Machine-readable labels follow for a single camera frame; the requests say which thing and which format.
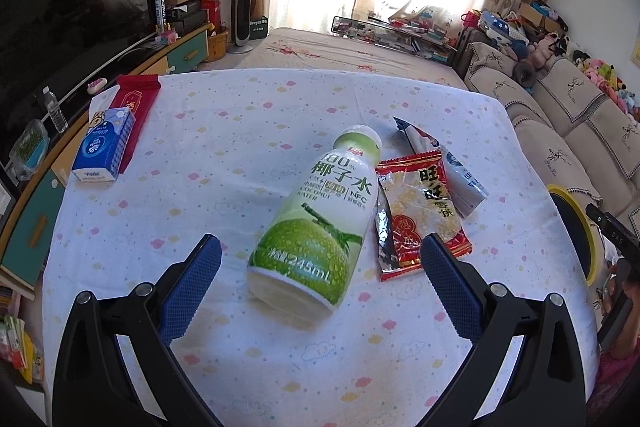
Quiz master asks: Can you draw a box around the white drawer cabinet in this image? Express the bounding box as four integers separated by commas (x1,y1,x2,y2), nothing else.
0,179,16,218

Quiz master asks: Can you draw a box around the clear water bottle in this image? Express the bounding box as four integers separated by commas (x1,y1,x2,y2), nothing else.
41,86,69,134

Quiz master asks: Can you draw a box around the blue tissue pack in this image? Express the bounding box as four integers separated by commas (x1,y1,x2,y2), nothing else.
71,106,137,184

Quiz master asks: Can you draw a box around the grey tower fan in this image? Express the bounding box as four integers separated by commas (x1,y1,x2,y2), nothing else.
227,0,255,54

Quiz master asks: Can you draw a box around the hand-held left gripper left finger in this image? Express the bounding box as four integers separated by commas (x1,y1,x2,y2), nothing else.
52,233,223,427

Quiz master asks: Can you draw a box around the green coconut water bottle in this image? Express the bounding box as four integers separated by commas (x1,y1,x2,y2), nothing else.
245,124,383,320

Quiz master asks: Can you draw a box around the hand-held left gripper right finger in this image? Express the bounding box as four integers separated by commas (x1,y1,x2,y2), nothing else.
420,233,601,427

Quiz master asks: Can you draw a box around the pile of plush toys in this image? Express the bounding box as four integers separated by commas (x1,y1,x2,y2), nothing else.
525,27,640,118

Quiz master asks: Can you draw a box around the white blue foil sachet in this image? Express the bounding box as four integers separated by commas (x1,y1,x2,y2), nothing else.
392,116,490,220

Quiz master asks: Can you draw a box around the pile of colourful packets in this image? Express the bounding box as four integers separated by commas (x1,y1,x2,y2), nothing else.
0,314,46,385

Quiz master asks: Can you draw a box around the red paper packet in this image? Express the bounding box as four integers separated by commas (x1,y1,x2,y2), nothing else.
107,74,161,175

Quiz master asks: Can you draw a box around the black flat box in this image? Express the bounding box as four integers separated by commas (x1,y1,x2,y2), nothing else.
167,4,208,35

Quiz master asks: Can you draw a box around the white cartoon tissue pack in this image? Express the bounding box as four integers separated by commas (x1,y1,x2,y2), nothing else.
88,107,117,134

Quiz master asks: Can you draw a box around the beige floral cloth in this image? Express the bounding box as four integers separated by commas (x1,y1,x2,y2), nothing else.
232,26,468,90

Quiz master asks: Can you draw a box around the black curved television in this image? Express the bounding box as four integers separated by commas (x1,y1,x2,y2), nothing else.
0,0,161,168

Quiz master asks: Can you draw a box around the red snack packet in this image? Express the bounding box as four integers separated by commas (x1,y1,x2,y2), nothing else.
375,148,473,283

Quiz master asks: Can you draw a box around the green box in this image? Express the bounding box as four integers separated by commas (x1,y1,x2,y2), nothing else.
248,14,271,41

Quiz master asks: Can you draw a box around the grey neck pillow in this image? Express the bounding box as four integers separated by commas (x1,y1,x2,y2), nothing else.
512,59,538,88

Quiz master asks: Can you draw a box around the blue star print bag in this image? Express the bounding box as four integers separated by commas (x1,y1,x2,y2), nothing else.
477,12,513,48

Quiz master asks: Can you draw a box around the person's right forearm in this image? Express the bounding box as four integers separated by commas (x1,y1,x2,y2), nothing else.
600,327,640,389

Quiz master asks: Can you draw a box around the white spotted tablecloth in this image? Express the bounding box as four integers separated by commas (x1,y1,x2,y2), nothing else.
42,68,601,427

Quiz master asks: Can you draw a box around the red box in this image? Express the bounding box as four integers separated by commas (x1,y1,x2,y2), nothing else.
201,0,223,32

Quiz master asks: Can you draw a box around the cluttered glass coffee table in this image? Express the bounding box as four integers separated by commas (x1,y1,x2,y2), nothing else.
331,12,458,66

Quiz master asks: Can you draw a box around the teal yellow television cabinet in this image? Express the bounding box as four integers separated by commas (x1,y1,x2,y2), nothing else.
0,27,211,293

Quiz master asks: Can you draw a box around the beige embroidered sofa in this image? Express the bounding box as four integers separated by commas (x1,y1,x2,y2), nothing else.
452,39,640,228

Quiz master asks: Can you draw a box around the yellow rim trash bin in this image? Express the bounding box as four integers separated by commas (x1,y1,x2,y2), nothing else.
545,184,601,285

